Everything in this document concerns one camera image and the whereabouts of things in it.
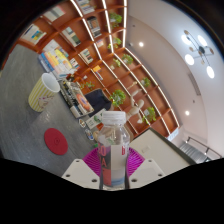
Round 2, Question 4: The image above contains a small round printed badge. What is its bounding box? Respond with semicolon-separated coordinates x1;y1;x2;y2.
78;118;88;129
84;128;96;141

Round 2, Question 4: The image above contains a ceiling air vent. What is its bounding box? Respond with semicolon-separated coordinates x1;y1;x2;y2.
188;71;202;98

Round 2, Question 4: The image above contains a white counter with dark top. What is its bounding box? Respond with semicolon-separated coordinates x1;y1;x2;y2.
128;128;196;168

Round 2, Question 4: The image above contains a branched ceiling lamp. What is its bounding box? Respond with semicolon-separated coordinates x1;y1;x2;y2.
181;29;216;80

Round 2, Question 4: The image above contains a grey window curtain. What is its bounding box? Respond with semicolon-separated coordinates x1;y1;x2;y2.
179;142;206;163

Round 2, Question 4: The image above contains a dark blue chair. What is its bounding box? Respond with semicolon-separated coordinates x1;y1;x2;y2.
83;88;113;116

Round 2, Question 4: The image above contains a stack of dark books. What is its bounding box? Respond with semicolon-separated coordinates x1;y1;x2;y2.
59;79;95;119

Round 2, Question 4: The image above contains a wooden shelf unit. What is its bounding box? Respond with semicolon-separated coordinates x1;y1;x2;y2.
18;0;181;141

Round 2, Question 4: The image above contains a yellow striped paper cup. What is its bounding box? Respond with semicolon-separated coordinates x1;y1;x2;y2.
27;72;61;113

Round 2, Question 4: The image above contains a clear plastic water bottle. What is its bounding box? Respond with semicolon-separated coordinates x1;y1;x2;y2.
96;110;131;191

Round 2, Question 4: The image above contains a flat round red coaster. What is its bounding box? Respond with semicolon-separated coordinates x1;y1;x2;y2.
43;127;69;156

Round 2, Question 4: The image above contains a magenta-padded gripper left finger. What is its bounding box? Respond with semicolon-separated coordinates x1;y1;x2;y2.
61;147;101;190

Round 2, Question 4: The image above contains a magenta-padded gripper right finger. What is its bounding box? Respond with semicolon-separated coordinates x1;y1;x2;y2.
127;147;167;190

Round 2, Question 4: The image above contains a standing white green card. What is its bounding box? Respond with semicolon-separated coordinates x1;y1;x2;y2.
85;108;107;130

